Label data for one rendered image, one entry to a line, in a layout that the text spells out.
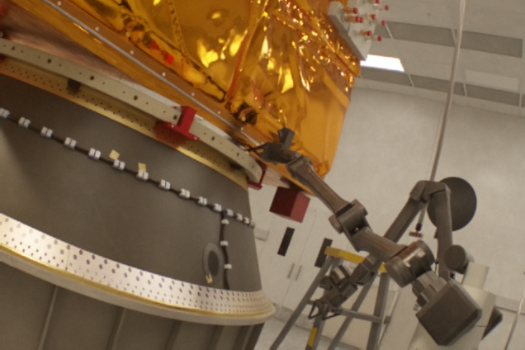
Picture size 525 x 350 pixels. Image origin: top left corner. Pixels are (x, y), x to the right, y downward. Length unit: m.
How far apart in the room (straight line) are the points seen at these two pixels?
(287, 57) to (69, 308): 1.34
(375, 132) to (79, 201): 8.56
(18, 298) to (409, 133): 8.67
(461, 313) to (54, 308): 0.98
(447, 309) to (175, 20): 1.12
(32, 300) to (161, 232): 0.46
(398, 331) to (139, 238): 3.56
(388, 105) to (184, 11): 8.41
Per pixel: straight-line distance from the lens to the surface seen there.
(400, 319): 4.50
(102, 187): 1.25
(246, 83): 1.70
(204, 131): 1.48
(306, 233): 9.32
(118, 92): 1.35
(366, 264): 1.63
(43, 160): 1.25
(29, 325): 1.19
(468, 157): 8.92
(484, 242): 8.51
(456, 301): 1.01
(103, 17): 1.29
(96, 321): 1.20
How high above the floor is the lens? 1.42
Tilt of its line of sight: 10 degrees up
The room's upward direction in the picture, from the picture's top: 20 degrees clockwise
